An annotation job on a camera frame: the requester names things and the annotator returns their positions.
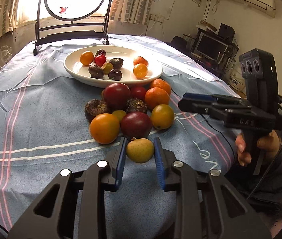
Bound large dark red plum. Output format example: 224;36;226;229
103;83;131;110

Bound yellow-red plum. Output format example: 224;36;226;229
151;104;174;130

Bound large mandarin orange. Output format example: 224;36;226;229
145;87;170;110

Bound dark cherry with stem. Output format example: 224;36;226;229
108;69;123;80

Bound small mandarin on plate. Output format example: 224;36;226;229
133;56;148;66

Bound red tomato fruit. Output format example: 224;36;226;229
130;86;147;100

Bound right striped curtain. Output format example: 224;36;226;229
110;0;153;25

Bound dark cherry on plate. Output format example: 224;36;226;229
95;49;106;57

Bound brown water chestnut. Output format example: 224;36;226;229
88;65;104;79
106;58;124;70

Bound black camera box right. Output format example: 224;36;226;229
239;49;278;115

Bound black speaker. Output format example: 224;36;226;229
218;23;235;43

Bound small yellow longan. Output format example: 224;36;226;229
126;138;154;164

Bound large orange kumquat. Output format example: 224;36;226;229
80;51;94;65

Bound person's right hand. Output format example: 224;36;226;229
235;129;282;167

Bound red cherry tomato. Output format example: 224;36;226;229
94;54;106;67

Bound white bucket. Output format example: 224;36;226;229
229;66;245;92

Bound black monitor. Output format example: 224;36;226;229
194;33;228;64

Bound white oval plate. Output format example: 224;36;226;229
63;45;163;88

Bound round screen on black stand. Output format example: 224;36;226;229
33;0;112;56

